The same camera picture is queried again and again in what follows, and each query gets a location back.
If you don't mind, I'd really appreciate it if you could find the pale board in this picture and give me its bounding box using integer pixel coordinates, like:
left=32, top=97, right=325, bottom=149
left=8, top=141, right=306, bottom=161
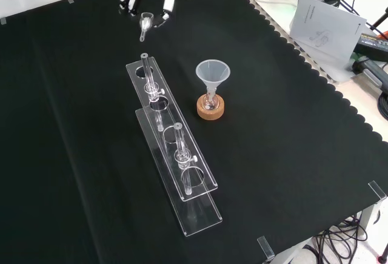
left=253, top=0, right=366, bottom=84

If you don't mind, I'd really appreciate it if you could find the black power adapter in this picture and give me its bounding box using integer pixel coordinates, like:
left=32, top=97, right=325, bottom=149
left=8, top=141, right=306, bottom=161
left=353, top=32, right=388, bottom=63

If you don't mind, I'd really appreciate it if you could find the clear round-bottom flask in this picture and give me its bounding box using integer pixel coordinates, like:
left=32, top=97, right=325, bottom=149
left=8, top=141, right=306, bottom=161
left=202, top=89, right=219, bottom=110

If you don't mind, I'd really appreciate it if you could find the black bench cloth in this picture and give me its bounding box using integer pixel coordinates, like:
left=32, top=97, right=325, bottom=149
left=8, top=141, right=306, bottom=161
left=0, top=0, right=388, bottom=264

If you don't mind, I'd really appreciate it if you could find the clear acrylic cloth clip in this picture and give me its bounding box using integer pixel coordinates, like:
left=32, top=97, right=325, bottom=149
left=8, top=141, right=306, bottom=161
left=256, top=235, right=276, bottom=262
left=367, top=180, right=388, bottom=201

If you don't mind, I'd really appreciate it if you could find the white paper booklet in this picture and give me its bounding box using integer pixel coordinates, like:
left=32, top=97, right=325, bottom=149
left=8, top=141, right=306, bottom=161
left=289, top=0, right=368, bottom=62

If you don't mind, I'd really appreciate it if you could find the cork ring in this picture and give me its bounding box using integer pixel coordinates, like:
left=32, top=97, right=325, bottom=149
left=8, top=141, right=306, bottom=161
left=196, top=93, right=227, bottom=121

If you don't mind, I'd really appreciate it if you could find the clear acrylic funnel stand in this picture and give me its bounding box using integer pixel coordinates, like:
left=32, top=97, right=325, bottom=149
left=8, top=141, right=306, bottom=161
left=125, top=52, right=224, bottom=237

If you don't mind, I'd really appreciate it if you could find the black floor cable bundle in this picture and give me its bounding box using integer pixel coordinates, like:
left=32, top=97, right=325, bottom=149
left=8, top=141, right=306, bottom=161
left=303, top=212, right=388, bottom=264

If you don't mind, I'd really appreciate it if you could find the translucent plastic funnel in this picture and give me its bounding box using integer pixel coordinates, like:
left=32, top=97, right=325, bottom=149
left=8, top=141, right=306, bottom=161
left=195, top=59, right=231, bottom=95

